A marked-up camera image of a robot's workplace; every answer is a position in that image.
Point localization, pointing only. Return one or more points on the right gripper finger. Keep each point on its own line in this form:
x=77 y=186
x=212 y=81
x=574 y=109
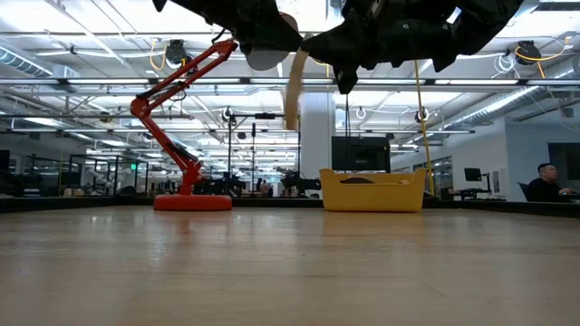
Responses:
x=347 y=77
x=328 y=47

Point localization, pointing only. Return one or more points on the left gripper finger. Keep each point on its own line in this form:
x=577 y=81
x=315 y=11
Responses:
x=281 y=41

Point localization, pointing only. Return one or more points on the yellow plastic bin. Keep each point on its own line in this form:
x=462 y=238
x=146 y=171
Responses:
x=371 y=199

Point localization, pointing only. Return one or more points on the wide beige rubber band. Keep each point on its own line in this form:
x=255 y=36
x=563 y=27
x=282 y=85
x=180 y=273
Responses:
x=293 y=90

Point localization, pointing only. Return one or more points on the black computer monitor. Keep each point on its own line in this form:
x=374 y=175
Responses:
x=472 y=175

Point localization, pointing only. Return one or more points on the dark office chair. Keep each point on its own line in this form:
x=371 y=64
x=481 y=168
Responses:
x=523 y=190

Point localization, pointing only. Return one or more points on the red desk lamp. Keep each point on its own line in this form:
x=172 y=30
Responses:
x=192 y=203

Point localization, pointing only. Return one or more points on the tall black equipment box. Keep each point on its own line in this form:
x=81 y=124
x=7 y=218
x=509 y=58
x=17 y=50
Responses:
x=360 y=154

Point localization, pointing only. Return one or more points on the person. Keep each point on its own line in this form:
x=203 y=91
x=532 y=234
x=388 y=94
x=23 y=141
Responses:
x=544 y=188

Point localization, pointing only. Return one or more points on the black background stand frame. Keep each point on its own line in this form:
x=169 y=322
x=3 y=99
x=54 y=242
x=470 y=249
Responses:
x=264 y=116

